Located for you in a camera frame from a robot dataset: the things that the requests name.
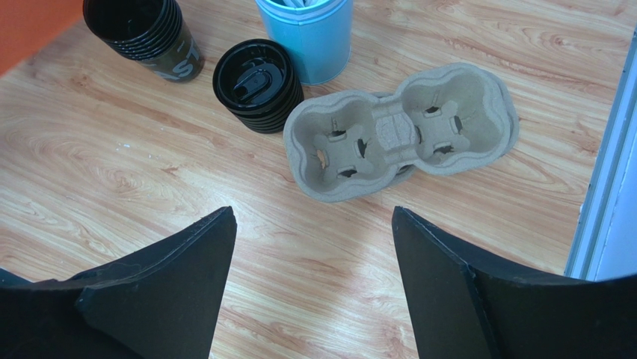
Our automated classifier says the black lid stack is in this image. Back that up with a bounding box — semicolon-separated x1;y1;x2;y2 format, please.
212;39;304;134

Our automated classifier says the pulp cup carrier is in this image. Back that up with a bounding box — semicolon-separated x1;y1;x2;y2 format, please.
372;91;416;187
283;63;520;203

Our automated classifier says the orange paper bag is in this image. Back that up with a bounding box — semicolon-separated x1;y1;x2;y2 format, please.
1;0;82;74

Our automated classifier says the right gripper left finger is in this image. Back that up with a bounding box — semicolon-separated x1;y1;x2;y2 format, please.
1;206;237;358

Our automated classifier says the light blue straw holder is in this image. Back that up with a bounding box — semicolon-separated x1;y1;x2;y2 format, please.
256;1;354;85

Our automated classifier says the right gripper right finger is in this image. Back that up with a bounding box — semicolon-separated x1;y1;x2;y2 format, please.
392;207;636;358

